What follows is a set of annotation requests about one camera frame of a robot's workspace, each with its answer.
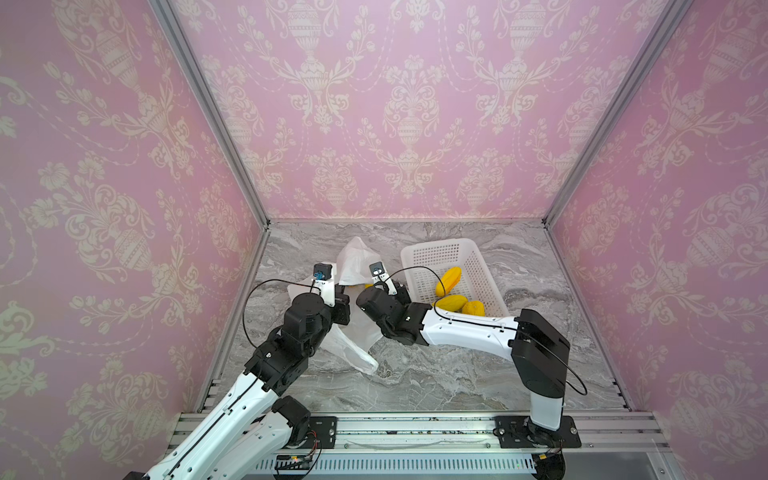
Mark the white plastic bag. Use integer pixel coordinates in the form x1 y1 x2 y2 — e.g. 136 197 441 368
288 237 382 375

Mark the long yellow toy fruit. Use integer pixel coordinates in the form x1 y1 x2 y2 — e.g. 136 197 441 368
434 295 468 312

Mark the yellow orange toy mango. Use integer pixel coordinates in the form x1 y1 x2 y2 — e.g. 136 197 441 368
435 266 462 298

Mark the round yellow toy lemon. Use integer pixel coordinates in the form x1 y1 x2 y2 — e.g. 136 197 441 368
461 301 486 317

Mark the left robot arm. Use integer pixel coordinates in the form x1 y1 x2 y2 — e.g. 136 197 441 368
126 281 350 479

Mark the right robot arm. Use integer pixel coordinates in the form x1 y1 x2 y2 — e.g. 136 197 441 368
356 286 570 448

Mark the white perforated plastic basket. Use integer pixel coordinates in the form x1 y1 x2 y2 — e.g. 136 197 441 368
400 238 510 317

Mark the white vented control box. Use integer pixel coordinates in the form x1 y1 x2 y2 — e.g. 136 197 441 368
249 451 536 479

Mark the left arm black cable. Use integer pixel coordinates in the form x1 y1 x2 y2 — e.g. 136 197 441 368
241 278 322 352

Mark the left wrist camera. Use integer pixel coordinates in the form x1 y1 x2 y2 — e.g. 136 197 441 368
312 262 337 307

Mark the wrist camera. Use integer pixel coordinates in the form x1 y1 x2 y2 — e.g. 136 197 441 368
369 261 397 296
312 262 337 307

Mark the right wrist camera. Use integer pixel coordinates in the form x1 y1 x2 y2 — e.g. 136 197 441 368
369 261 397 296

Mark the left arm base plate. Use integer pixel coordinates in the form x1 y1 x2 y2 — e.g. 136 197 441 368
298 416 338 450

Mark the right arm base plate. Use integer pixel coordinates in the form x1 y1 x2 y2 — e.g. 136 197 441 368
493 415 582 450

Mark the aluminium front rail frame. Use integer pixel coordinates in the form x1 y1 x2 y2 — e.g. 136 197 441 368
161 410 676 480

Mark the left aluminium corner post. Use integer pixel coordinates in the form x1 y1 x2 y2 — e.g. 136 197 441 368
146 0 271 229

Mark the aluminium corner post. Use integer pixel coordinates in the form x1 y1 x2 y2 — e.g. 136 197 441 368
542 0 694 229
146 0 271 229

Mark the right aluminium corner post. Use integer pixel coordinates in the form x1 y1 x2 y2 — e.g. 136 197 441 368
542 0 694 229

